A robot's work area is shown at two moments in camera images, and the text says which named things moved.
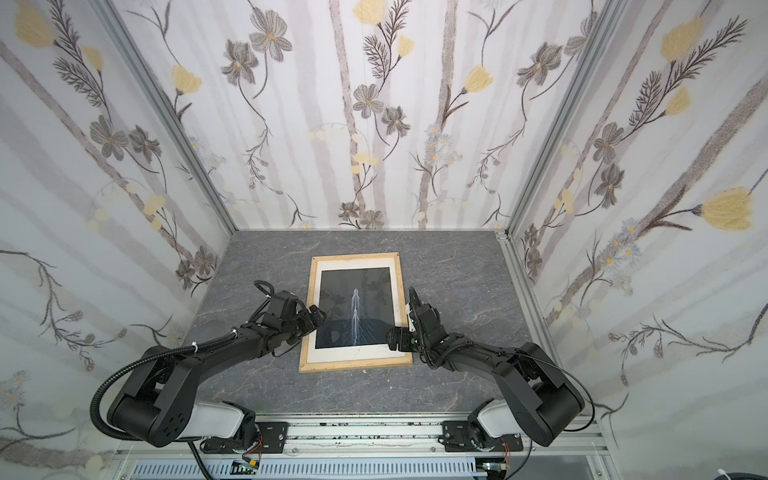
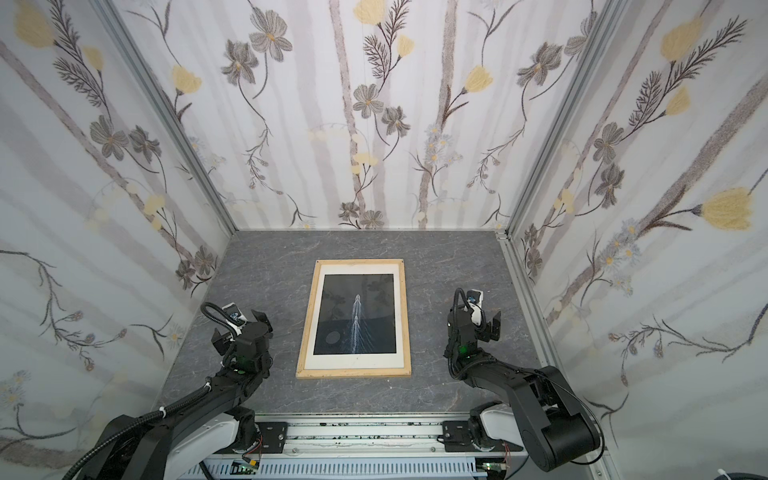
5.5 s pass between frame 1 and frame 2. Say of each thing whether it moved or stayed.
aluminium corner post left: stayed
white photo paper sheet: stayed
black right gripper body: moved
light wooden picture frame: moved
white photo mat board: moved
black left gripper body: moved
